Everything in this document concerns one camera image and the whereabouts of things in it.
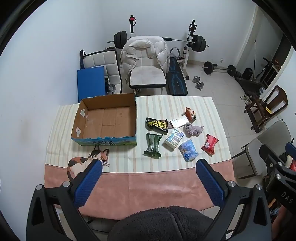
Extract white blue tissue pack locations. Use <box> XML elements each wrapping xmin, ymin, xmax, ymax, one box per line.
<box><xmin>163</xmin><ymin>128</ymin><xmax>185</xmax><ymax>151</ymax></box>

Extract grey folding chair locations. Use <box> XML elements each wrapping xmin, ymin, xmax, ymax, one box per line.
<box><xmin>231</xmin><ymin>120</ymin><xmax>292</xmax><ymax>180</ymax></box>

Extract dark blue weight bench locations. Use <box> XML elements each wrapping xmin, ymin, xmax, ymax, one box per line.
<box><xmin>166</xmin><ymin>47</ymin><xmax>188</xmax><ymax>96</ymax></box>

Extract green packet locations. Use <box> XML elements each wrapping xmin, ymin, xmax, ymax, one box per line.
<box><xmin>143</xmin><ymin>133</ymin><xmax>164</xmax><ymax>159</ymax></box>

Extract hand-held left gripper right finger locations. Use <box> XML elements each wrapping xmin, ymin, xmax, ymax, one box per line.
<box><xmin>195</xmin><ymin>159</ymin><xmax>271</xmax><ymax>241</ymax></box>

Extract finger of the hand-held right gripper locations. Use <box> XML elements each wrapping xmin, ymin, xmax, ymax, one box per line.
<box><xmin>259</xmin><ymin>144</ymin><xmax>289</xmax><ymax>179</ymax></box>
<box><xmin>285</xmin><ymin>142</ymin><xmax>296</xmax><ymax>159</ymax></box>

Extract blue foam mat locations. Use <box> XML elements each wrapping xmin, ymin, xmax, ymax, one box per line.
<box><xmin>77</xmin><ymin>65</ymin><xmax>106</xmax><ymax>104</ymax></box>

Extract person's dark fleece garment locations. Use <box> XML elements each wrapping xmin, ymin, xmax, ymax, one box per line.
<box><xmin>107</xmin><ymin>205</ymin><xmax>216</xmax><ymax>241</ymax></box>

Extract white quilted chair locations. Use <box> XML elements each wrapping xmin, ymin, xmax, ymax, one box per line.
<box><xmin>80</xmin><ymin>49</ymin><xmax>123</xmax><ymax>94</ymax></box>

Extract red packet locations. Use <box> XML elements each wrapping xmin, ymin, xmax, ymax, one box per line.
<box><xmin>200</xmin><ymin>134</ymin><xmax>219</xmax><ymax>155</ymax></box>

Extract white padded chair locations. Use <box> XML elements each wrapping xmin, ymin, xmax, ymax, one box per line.
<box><xmin>128</xmin><ymin>56</ymin><xmax>167</xmax><ymax>90</ymax></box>

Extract white cigarette box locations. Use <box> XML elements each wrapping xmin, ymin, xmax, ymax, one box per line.
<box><xmin>170</xmin><ymin>116</ymin><xmax>188</xmax><ymax>129</ymax></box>

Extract chrome weights under chair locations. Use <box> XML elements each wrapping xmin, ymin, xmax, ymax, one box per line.
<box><xmin>105</xmin><ymin>78</ymin><xmax>115</xmax><ymax>94</ymax></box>

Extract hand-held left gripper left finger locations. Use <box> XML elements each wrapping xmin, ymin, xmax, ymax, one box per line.
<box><xmin>26</xmin><ymin>159</ymin><xmax>103</xmax><ymax>241</ymax></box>

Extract cardboard box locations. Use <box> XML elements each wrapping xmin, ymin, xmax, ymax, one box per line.
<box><xmin>70</xmin><ymin>93</ymin><xmax>137</xmax><ymax>147</ymax></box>

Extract person's right forearm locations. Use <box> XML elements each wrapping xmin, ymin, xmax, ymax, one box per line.
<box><xmin>272</xmin><ymin>204</ymin><xmax>296</xmax><ymax>241</ymax></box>

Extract orange snack packet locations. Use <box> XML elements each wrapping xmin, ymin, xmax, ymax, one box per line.
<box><xmin>184</xmin><ymin>107</ymin><xmax>197</xmax><ymax>121</ymax></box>

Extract black yellow packet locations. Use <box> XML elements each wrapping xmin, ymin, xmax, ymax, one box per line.
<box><xmin>145</xmin><ymin>117</ymin><xmax>168</xmax><ymax>134</ymax></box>

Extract dark wooden chair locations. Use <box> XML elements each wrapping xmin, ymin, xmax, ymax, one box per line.
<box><xmin>244</xmin><ymin>85</ymin><xmax>289</xmax><ymax>133</ymax></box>

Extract chair with white jacket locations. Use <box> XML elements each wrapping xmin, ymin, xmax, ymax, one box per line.
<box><xmin>120</xmin><ymin>35</ymin><xmax>171</xmax><ymax>82</ymax></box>

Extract small barbell on floor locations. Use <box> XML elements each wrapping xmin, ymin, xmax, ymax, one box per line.
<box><xmin>202</xmin><ymin>61</ymin><xmax>238</xmax><ymax>77</ymax></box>

